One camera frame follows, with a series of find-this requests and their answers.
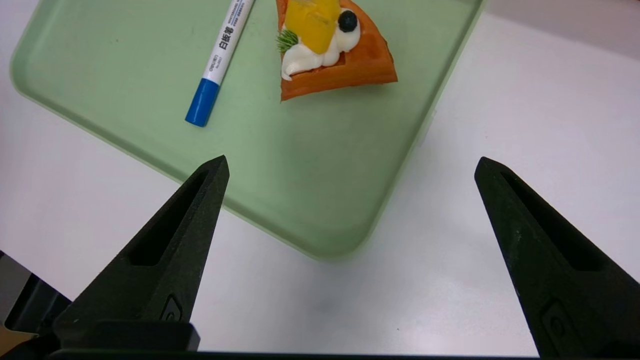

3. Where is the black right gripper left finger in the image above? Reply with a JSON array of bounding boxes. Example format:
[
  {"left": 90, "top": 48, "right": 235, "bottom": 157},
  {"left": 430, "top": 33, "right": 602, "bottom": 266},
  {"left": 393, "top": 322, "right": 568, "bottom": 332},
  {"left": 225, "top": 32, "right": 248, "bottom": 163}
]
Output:
[{"left": 52, "top": 155, "right": 231, "bottom": 327}]

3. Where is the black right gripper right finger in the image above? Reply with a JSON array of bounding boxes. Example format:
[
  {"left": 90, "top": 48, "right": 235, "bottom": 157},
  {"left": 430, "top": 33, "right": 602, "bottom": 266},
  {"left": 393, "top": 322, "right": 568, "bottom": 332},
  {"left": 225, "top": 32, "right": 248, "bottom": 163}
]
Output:
[{"left": 474, "top": 156, "right": 640, "bottom": 358}]

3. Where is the white whiteboard marker blue cap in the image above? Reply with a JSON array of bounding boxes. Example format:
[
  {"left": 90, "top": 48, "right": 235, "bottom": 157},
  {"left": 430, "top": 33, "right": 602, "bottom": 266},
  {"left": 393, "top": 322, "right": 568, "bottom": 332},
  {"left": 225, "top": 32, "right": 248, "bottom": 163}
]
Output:
[{"left": 185, "top": 0, "right": 256, "bottom": 128}]

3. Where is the toy waffle with fruit cream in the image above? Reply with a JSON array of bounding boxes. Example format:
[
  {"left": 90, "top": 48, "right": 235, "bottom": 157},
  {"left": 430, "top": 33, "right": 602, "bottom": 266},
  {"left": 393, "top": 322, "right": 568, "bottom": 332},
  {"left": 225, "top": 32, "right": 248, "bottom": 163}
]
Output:
[{"left": 275, "top": 0, "right": 399, "bottom": 102}]

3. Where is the light green plastic tray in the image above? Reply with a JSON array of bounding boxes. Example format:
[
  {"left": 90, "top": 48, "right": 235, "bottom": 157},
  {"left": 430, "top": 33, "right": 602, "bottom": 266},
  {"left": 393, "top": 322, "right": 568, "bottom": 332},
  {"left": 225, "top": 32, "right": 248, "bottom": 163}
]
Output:
[{"left": 10, "top": 0, "right": 486, "bottom": 262}]

